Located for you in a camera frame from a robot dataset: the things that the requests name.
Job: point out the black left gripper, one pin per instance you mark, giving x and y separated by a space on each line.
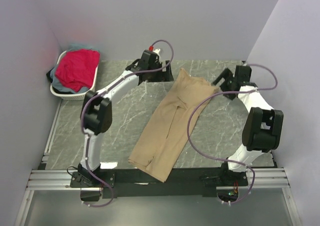
166 76

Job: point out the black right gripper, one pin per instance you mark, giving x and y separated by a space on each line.
226 74

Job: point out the beige t shirt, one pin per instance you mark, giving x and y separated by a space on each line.
165 135

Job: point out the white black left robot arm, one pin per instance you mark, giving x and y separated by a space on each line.
97 116

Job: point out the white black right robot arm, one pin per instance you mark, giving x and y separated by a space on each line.
262 129

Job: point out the red t shirt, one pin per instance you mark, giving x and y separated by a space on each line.
76 69

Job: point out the white perforated laundry basket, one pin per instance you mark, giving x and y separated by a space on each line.
75 95

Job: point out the grey blue t shirt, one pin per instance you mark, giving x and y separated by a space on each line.
60 85

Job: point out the black garment in basket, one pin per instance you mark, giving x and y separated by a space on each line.
50 80

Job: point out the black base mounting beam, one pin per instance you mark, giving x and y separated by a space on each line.
136 183

